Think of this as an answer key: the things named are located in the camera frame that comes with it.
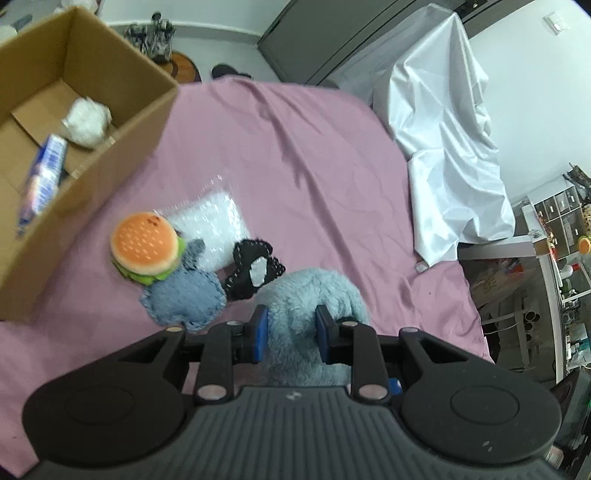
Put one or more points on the blue tissue pack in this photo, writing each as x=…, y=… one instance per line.
x=43, y=180

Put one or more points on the blue denim fabric piece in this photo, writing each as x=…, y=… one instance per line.
x=187, y=297

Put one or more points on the crumpled white tissue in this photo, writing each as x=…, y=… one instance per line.
x=86, y=123

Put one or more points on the grey door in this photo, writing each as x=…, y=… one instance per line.
x=310, y=39

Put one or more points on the clear bag of white pellets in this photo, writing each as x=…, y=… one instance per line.
x=213, y=217

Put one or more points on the pink bed sheet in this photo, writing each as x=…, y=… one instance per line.
x=314, y=173

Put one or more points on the grey pink plush paw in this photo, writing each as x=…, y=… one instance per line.
x=293, y=358

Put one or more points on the cardboard box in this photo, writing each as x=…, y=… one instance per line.
x=44, y=69

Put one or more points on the plush hamburger toy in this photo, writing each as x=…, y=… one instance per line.
x=145, y=248

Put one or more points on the white draped cloth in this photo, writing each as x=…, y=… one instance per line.
x=431, y=100

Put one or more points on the black slipper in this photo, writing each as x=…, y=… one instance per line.
x=222, y=70

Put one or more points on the storage shelf unit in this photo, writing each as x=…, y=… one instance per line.
x=531, y=290

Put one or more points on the grey sneakers pair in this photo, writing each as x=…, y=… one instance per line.
x=153, y=40

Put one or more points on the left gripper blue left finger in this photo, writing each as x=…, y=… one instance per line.
x=258, y=333

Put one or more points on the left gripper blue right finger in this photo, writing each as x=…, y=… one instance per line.
x=327, y=331

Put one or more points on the black crochet toy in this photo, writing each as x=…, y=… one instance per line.
x=255, y=266

